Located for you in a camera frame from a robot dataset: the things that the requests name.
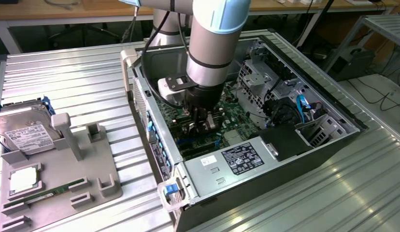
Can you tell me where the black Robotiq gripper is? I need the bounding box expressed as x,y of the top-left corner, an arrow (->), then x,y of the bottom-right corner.
185,83 -> 225,114

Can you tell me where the black expansion slot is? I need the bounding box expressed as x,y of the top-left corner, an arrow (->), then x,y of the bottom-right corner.
180,142 -> 217,158

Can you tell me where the green motherboard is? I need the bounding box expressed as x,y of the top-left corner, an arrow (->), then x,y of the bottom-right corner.
155,82 -> 261,161

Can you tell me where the metal drive cage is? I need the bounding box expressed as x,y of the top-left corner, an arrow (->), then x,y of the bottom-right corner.
237,40 -> 305,121

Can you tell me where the silver chipset heatsink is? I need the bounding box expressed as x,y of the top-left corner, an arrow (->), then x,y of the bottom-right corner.
224,132 -> 245,144

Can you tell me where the black plastic air shroud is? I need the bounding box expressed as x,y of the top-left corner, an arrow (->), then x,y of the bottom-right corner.
248,125 -> 312,162

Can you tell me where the grey power supply unit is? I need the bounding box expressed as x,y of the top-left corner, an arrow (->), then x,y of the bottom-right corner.
182,136 -> 281,203

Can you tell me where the blue case latch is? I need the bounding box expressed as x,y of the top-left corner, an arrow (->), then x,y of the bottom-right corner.
162,184 -> 178,196

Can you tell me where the black open PC case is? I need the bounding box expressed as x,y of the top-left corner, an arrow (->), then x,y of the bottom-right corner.
120,32 -> 370,232

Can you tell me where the black chair base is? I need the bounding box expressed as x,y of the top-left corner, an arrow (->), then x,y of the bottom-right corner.
47,23 -> 120,49

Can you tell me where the black floor box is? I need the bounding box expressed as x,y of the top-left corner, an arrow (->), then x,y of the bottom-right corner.
330,47 -> 377,82

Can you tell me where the wooden desk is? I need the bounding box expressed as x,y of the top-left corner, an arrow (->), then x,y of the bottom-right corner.
0,0 -> 400,21

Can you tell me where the grey plastic parts rack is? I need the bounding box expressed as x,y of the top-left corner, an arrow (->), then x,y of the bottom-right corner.
0,112 -> 123,230

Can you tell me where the hard disk with blue caddy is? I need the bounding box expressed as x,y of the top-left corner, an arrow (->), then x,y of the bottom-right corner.
0,96 -> 57,155

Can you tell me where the green RAM stick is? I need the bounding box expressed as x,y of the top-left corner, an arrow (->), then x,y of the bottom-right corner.
24,177 -> 84,203

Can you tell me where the metal slat shelf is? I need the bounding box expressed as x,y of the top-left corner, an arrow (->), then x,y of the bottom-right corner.
348,14 -> 400,73

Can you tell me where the silver CPU chip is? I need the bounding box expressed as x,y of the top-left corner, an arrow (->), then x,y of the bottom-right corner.
8,168 -> 39,193

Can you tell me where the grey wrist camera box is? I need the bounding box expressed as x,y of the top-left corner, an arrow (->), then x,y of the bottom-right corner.
157,76 -> 192,107

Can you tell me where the black cable bundle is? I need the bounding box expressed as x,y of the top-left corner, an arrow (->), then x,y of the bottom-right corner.
262,98 -> 300,126

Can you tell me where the blue disk wire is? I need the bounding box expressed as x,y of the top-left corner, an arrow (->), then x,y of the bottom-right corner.
296,94 -> 309,124

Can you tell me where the hanging cable with connector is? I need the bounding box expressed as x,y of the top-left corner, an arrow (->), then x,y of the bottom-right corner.
121,6 -> 140,44

